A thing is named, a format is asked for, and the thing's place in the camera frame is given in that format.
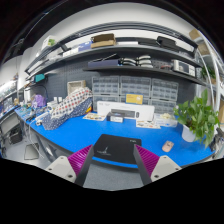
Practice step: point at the black wall shelf unit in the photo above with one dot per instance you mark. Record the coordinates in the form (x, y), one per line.
(53, 55)

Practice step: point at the white green box on shelf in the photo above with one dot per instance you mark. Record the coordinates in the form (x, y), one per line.
(48, 42)

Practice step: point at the oscilloscope instrument on shelf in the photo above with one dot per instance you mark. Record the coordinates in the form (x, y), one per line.
(184, 68)

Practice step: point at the brown cardboard box on shelf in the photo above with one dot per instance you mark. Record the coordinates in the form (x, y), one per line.
(103, 40)

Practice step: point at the white keyboard box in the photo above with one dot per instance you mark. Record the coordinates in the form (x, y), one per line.
(130, 111)

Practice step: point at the yellow card box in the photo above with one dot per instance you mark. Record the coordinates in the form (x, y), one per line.
(134, 99)

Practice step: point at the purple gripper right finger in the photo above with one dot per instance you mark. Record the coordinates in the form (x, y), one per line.
(151, 166)

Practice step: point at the clear plastic container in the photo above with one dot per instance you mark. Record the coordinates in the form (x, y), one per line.
(165, 120)

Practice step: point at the small black box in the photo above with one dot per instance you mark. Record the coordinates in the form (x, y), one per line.
(115, 117)

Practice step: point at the patterned fabric bundle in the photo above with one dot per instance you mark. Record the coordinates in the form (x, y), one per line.
(77, 103)

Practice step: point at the grey drawer organizer cabinets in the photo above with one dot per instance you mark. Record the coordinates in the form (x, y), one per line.
(159, 93)

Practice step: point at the green potted plant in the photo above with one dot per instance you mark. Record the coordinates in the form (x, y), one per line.
(198, 119)

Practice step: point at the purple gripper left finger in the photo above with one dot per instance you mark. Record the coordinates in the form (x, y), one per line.
(73, 168)

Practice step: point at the colourful sticker sheet left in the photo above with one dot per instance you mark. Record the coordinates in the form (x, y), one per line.
(94, 117)

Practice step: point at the colourful sticker sheet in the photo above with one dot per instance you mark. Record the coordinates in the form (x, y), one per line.
(147, 124)
(94, 117)

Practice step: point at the colourful sticker sheet right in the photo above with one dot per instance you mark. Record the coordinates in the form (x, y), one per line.
(147, 124)

